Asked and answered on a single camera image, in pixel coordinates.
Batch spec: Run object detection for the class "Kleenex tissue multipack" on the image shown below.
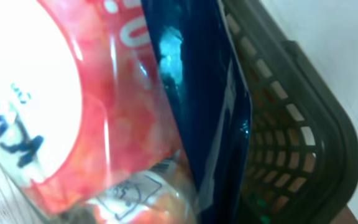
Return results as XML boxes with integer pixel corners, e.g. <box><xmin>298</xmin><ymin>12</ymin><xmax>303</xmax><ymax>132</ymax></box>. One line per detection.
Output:
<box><xmin>0</xmin><ymin>0</ymin><xmax>251</xmax><ymax>223</ymax></box>

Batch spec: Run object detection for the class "grey plastic basket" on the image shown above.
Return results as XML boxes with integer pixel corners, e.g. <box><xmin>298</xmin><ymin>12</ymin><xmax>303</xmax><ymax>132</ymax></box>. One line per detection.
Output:
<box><xmin>223</xmin><ymin>0</ymin><xmax>358</xmax><ymax>224</ymax></box>

